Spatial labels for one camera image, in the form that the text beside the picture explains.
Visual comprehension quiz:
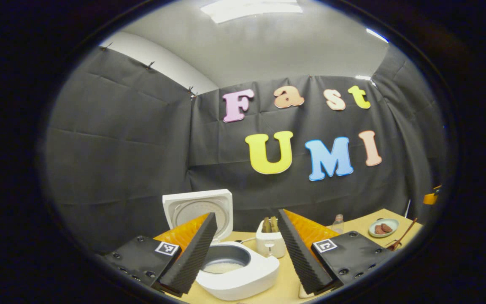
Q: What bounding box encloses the black backdrop cloth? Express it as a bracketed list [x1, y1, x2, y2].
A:
[43, 42, 446, 254]

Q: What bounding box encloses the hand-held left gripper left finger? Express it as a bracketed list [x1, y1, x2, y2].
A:
[100, 212, 218, 296]

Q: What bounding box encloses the white rice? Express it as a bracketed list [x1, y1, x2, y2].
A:
[203, 262, 243, 274]

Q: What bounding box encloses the white toaster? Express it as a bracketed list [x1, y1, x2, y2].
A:
[256, 217, 286, 258]

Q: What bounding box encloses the pale green plate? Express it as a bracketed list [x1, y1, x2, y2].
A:
[369, 218, 400, 238]

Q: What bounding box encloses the white rice cooker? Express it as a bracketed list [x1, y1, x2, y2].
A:
[162, 189, 280, 301]

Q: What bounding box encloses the large ceiling light panel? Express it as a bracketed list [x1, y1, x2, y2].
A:
[200, 0, 303, 24]

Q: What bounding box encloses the small ceiling light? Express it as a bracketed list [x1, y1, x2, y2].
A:
[365, 28, 389, 43]

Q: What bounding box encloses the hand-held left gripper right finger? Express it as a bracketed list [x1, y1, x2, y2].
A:
[277, 209, 395, 295]

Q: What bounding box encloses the clear plastic bottle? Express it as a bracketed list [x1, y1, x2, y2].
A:
[332, 214, 347, 235]

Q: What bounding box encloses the brown wooden spoon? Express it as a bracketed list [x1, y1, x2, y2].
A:
[389, 217, 419, 250]

